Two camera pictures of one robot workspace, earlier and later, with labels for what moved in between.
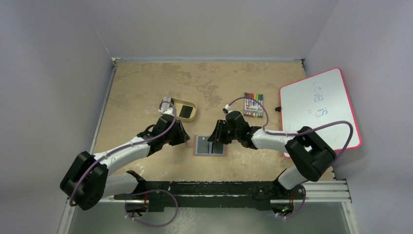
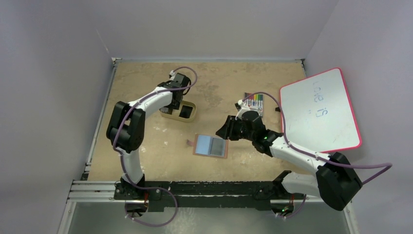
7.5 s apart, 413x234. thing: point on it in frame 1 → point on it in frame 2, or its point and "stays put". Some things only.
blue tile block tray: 202,147 stays put
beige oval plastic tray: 185,110 stays put
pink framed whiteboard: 321,103 stays put
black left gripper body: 176,137 → 174,106
